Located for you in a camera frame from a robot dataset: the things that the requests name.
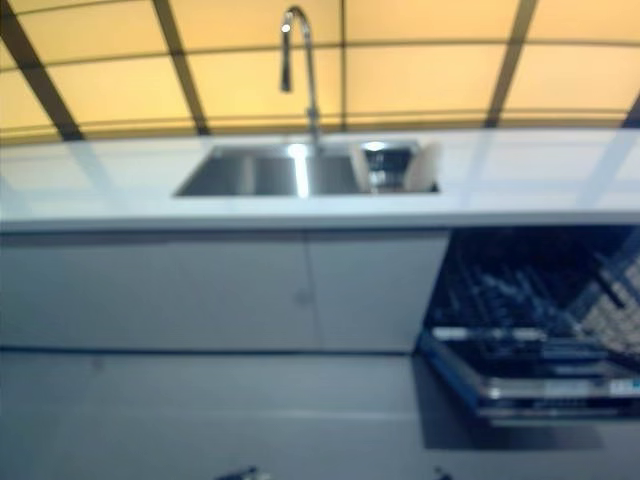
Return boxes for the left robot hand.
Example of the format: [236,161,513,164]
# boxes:
[214,465,259,480]

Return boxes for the cream ceramic plate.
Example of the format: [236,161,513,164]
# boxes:
[352,142,375,195]

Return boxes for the open dishwasher door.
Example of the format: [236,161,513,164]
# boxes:
[417,324,640,429]

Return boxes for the narrow white cabinet door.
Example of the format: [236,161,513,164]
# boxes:
[306,232,450,352]

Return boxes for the wide white cabinet door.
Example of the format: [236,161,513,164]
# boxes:
[0,230,310,352]

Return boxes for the stainless steel sink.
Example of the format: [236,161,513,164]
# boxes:
[172,138,442,198]

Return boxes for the black dish drying rack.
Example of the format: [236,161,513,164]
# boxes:
[355,140,442,195]

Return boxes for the chrome gooseneck faucet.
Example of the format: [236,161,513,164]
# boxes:
[278,5,322,147]

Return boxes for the wire dishwasher rack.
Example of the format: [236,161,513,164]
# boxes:
[424,227,640,351]

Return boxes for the dark window frame lattice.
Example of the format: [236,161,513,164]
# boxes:
[0,0,640,146]

